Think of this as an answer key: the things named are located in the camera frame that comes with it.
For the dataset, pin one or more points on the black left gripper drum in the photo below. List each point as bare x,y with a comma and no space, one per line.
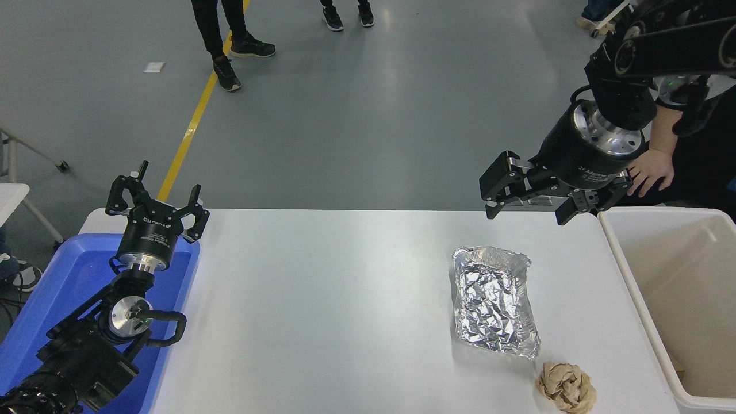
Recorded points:
150,238

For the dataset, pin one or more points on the person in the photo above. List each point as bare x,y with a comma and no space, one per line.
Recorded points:
598,8
332,18
207,29
26,276
707,172

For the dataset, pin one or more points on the silver foil tray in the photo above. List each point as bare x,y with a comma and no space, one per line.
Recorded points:
494,299

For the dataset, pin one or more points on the person's hand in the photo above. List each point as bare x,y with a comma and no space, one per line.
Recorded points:
652,169

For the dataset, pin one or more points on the crumpled tan paper ball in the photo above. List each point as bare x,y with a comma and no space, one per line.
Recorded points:
566,388

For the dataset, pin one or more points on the white wheeled cart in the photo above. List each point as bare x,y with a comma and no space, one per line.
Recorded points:
11,198

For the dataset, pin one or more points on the large pale plastic bin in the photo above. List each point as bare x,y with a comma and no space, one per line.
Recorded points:
690,276

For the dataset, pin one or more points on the person's forearm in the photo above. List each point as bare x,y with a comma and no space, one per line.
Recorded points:
664,129

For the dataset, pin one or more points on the white wheeled chair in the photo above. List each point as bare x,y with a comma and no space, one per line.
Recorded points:
612,16

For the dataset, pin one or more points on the blue plastic tray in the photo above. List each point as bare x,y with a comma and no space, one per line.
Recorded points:
75,270

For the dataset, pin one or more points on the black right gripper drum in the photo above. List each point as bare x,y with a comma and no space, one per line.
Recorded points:
575,164

